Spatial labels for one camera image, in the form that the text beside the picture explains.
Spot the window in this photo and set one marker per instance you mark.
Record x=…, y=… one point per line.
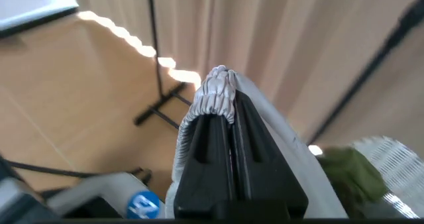
x=33, y=5

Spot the pale grey shorts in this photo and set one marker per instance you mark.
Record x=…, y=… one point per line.
x=215, y=91

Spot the green garment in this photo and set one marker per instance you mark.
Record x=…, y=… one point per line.
x=351, y=177

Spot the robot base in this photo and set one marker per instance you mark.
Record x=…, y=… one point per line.
x=109, y=187

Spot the black clothes rack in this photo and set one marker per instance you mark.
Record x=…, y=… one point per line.
x=401, y=32

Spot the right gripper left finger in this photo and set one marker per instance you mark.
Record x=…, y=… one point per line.
x=205, y=171

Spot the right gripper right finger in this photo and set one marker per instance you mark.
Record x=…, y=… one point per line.
x=265, y=177

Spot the white laundry basket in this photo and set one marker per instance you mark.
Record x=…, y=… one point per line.
x=397, y=164

